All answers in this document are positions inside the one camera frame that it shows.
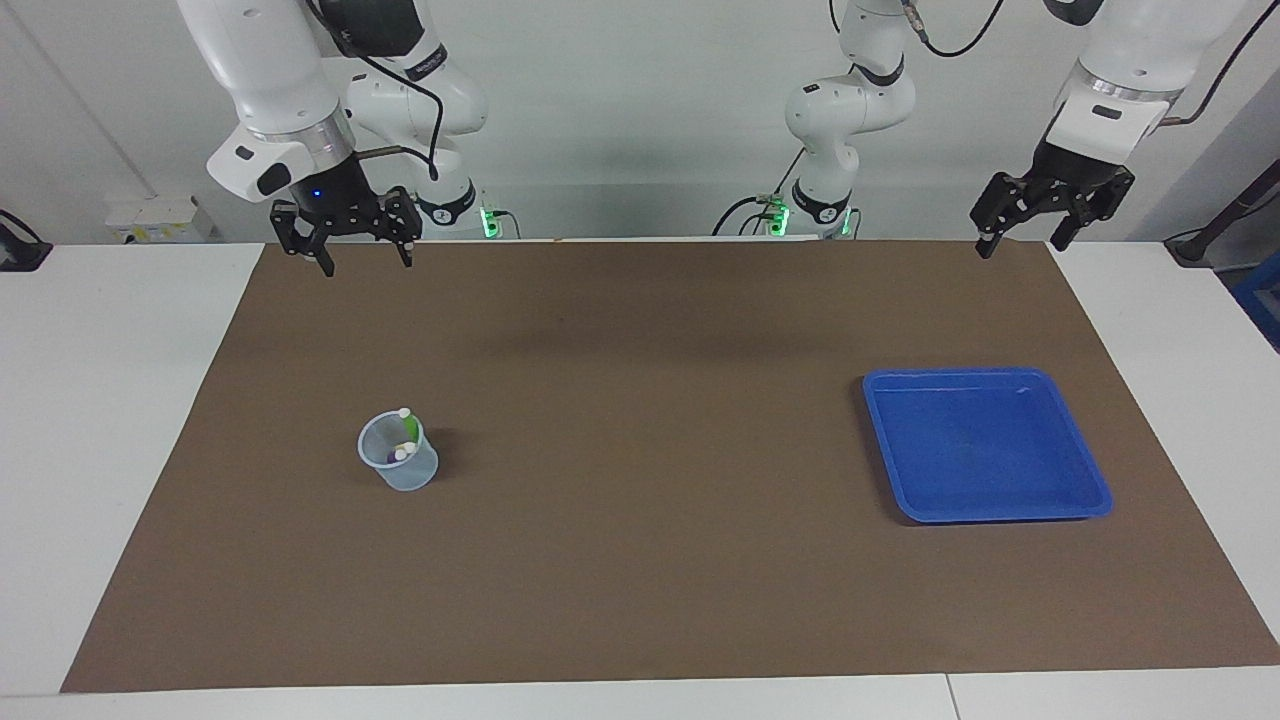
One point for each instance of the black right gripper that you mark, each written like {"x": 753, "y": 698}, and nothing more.
{"x": 335, "y": 205}

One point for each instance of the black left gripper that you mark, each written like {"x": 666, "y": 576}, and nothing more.
{"x": 1075, "y": 175}

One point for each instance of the green marker pen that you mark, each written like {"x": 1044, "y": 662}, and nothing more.
{"x": 410, "y": 425}

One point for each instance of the yellow marker pen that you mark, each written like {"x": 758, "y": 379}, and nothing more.
{"x": 404, "y": 451}

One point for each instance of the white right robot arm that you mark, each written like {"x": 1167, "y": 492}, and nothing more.
{"x": 270, "y": 90}

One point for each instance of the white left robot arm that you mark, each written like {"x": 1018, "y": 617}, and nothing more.
{"x": 1120, "y": 70}

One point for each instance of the blue crate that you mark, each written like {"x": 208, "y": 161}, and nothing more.
{"x": 1262, "y": 300}

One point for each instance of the blue plastic tray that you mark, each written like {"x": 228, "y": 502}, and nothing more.
{"x": 990, "y": 450}

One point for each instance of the translucent plastic cup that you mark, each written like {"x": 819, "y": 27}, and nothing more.
{"x": 405, "y": 475}

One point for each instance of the brown table mat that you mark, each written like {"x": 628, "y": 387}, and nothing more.
{"x": 620, "y": 550}

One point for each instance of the black camera stand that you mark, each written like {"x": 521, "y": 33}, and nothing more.
{"x": 1225, "y": 215}

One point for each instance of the white wall box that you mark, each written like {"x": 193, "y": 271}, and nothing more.
{"x": 160, "y": 220}

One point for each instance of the black clamp mount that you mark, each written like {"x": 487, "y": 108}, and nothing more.
{"x": 20, "y": 255}

